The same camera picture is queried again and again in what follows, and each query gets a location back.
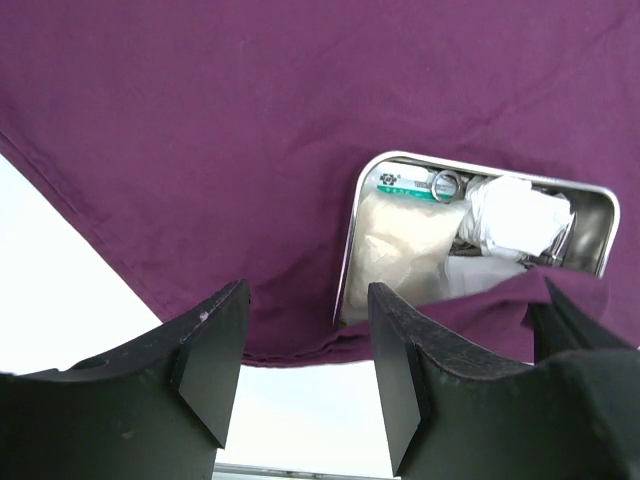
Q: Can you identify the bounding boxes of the steel tray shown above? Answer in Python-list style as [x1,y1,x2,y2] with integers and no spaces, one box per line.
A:
[333,151,621,325]

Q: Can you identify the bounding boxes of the gauze pad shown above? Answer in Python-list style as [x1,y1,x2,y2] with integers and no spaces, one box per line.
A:
[443,256,526,299]
[458,176,572,261]

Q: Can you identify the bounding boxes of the hemostat forceps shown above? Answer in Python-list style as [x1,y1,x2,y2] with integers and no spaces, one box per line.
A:
[518,226,574,268]
[430,170,464,204]

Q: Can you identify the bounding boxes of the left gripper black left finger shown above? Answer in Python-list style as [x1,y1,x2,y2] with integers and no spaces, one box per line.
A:
[1,280,250,479]

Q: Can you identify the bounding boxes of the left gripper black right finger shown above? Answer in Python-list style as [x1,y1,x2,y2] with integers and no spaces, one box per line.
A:
[368,283,639,479]

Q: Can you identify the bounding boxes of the suture packet white green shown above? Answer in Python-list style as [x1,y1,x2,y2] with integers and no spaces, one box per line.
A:
[374,172,435,201]

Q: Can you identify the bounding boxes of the bag of cotton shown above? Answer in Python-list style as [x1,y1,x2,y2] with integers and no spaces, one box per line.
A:
[341,191,469,325]

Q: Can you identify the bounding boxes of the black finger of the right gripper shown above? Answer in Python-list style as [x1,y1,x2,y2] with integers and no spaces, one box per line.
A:
[527,279,636,363]

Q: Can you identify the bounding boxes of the purple cloth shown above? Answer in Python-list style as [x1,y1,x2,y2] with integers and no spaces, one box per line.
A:
[1,1,639,367]

